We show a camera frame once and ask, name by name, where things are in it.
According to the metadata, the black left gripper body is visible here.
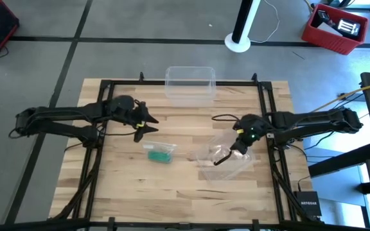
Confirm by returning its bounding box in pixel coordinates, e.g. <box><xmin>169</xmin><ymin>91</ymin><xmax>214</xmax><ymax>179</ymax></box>
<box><xmin>123</xmin><ymin>101</ymin><xmax>148</xmax><ymax>143</ymax></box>

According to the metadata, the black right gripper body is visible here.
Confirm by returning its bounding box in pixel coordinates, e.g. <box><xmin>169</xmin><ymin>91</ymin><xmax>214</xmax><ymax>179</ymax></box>
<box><xmin>234</xmin><ymin>114</ymin><xmax>270</xmax><ymax>144</ymax></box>

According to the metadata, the clear plastic storage box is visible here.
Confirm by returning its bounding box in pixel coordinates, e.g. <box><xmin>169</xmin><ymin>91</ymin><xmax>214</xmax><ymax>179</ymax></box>
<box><xmin>196</xmin><ymin>129</ymin><xmax>258</xmax><ymax>182</ymax></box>
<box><xmin>164</xmin><ymin>65</ymin><xmax>217</xmax><ymax>108</ymax></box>

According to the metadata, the green elastic bandage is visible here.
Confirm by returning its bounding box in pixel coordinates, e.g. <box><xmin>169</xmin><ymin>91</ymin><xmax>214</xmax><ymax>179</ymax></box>
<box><xmin>147</xmin><ymin>150</ymin><xmax>173</xmax><ymax>165</ymax></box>

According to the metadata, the red plastic bin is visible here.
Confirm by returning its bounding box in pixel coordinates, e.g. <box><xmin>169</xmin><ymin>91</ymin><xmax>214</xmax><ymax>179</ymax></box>
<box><xmin>301</xmin><ymin>3</ymin><xmax>370</xmax><ymax>56</ymax></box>

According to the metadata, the small black device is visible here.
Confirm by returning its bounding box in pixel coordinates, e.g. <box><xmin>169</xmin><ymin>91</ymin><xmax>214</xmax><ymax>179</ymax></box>
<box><xmin>316</xmin><ymin>9</ymin><xmax>331</xmax><ymax>23</ymax></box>

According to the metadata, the black device with white stripes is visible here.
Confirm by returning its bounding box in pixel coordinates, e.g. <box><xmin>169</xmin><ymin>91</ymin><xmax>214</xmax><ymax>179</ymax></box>
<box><xmin>336</xmin><ymin>18</ymin><xmax>362</xmax><ymax>37</ymax></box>

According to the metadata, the black right camera cable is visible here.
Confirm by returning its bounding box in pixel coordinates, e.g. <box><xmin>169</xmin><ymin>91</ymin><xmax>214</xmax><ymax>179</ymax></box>
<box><xmin>211</xmin><ymin>113</ymin><xmax>242</xmax><ymax>124</ymax></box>

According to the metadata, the black aluminium table frame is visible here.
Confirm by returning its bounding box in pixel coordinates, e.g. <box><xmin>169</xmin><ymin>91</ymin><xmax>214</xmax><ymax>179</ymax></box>
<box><xmin>0</xmin><ymin>72</ymin><xmax>370</xmax><ymax>231</ymax></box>

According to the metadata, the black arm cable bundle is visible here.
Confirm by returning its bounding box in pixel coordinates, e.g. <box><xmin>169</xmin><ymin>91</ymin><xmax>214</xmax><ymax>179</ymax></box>
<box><xmin>267</xmin><ymin>150</ymin><xmax>305</xmax><ymax>222</ymax></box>
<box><xmin>48</xmin><ymin>147</ymin><xmax>105</xmax><ymax>223</ymax></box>

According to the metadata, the black Netgear network switch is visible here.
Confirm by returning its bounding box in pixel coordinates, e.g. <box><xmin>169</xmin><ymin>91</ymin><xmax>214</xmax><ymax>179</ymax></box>
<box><xmin>293</xmin><ymin>190</ymin><xmax>323</xmax><ymax>219</ymax></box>

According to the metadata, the white fan power cable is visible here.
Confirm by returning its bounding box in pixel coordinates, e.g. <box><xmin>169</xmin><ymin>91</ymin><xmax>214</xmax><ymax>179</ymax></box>
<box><xmin>251</xmin><ymin>0</ymin><xmax>280</xmax><ymax>44</ymax></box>

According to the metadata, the yellow cable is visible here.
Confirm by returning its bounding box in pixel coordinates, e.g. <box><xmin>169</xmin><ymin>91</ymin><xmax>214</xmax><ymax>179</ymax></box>
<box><xmin>312</xmin><ymin>80</ymin><xmax>370</xmax><ymax>113</ymax></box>

